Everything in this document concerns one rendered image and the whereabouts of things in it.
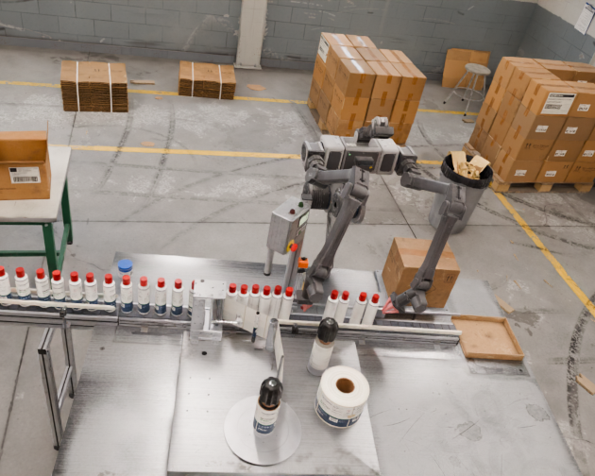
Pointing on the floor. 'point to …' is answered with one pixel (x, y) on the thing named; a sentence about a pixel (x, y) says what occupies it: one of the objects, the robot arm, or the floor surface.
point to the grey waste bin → (465, 205)
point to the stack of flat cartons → (93, 87)
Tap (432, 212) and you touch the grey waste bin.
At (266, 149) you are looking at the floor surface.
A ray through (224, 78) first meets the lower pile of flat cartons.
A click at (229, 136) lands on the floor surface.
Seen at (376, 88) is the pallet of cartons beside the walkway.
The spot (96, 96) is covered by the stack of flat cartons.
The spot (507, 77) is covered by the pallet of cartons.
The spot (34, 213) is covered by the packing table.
